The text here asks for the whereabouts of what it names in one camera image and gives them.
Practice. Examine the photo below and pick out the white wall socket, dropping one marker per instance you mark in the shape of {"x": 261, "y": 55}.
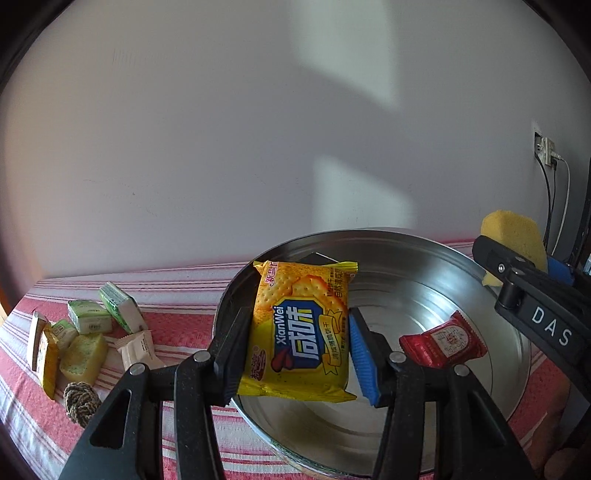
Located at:
{"x": 538, "y": 145}

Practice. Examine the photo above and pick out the yellow cracker packet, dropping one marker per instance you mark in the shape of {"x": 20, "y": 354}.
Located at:
{"x": 295, "y": 332}

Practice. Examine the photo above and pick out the red white striped tablecloth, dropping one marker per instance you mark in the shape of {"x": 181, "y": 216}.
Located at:
{"x": 175, "y": 300}

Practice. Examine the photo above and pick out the round metal basin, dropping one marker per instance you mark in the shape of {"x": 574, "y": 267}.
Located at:
{"x": 406, "y": 286}

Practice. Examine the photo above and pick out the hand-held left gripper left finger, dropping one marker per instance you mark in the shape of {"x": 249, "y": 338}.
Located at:
{"x": 231, "y": 350}

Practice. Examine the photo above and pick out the red snack packet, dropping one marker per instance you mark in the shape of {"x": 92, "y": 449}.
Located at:
{"x": 443, "y": 344}

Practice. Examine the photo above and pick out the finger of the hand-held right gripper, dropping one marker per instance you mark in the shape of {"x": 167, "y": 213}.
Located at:
{"x": 559, "y": 272}
{"x": 501, "y": 258}

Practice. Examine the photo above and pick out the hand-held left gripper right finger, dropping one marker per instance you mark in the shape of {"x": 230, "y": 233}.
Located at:
{"x": 364, "y": 364}

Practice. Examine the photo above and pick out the beige snack packet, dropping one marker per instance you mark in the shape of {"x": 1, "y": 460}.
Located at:
{"x": 138, "y": 348}

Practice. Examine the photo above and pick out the black box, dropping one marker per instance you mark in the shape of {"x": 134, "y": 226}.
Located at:
{"x": 318, "y": 258}

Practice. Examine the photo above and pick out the white orange packet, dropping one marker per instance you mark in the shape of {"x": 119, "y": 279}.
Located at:
{"x": 34, "y": 337}

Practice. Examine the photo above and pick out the yellow green speckled sponge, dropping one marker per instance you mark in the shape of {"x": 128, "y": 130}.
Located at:
{"x": 85, "y": 360}

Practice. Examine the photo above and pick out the white plug adapter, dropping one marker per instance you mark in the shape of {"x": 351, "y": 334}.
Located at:
{"x": 549, "y": 150}

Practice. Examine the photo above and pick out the small yellow packet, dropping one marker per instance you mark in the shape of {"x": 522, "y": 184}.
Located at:
{"x": 48, "y": 364}

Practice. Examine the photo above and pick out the green tissue pack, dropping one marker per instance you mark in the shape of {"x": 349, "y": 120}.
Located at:
{"x": 122, "y": 309}
{"x": 90, "y": 316}
{"x": 64, "y": 333}

